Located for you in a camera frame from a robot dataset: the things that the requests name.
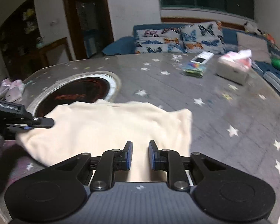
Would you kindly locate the butterfly pillow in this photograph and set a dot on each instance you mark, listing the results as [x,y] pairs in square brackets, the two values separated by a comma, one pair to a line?
[203,37]
[167,40]

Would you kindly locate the black white plush toy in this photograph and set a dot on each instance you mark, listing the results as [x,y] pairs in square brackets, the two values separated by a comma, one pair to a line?
[250,28]

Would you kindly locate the grey cushion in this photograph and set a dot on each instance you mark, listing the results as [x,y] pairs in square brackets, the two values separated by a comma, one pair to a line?
[257,46]

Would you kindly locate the blue sectional sofa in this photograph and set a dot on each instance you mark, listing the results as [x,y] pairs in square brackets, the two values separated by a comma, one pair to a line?
[126,45]

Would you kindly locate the white phone box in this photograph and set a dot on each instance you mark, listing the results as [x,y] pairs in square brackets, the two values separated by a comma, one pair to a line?
[202,58]

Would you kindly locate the orange plush toy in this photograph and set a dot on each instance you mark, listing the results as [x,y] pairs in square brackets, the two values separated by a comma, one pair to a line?
[270,38]

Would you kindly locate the cream white garment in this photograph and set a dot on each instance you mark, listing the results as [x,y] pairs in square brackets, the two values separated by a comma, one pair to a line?
[101,126]

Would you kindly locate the green bowl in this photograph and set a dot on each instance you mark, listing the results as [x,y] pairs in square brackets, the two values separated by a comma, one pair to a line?
[276,63]

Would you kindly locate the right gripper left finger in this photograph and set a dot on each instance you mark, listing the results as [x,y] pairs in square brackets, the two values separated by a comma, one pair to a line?
[123,158]

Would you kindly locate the right butterfly pillow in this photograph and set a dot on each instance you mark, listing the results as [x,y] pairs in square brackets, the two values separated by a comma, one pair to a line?
[203,37]

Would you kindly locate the white tissue box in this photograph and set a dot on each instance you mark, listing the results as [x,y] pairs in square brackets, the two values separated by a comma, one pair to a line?
[235,66]

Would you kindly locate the round table heater inset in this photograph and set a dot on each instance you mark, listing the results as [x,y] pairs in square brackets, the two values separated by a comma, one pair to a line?
[83,87]

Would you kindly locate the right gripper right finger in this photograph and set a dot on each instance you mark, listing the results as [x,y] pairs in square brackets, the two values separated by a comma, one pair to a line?
[158,158]

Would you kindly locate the dark wooden cabinet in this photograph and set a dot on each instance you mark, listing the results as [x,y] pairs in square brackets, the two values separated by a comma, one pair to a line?
[38,33]

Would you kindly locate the pink baby shoes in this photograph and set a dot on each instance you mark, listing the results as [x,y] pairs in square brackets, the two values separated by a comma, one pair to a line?
[11,91]

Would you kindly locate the left butterfly pillow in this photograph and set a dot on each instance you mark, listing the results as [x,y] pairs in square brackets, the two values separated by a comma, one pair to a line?
[167,40]

